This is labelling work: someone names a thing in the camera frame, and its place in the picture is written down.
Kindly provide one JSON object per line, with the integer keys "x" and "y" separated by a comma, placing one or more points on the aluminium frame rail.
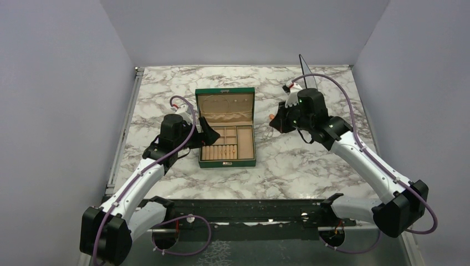
{"x": 124, "y": 132}

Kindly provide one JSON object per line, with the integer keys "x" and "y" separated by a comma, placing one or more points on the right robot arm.
{"x": 400, "y": 202}

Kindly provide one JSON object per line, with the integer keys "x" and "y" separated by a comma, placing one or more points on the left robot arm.
{"x": 108, "y": 231}

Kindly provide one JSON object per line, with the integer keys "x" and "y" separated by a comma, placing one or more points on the small whiteboard on stand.
{"x": 309, "y": 81}

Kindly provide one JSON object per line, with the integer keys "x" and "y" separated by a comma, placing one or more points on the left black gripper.
{"x": 200, "y": 137}

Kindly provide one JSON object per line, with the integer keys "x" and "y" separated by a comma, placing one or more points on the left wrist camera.
{"x": 184, "y": 111}

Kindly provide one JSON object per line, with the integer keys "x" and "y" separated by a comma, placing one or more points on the green jewelry box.
{"x": 230, "y": 112}

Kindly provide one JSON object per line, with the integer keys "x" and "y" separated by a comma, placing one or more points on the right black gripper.
{"x": 277, "y": 123}

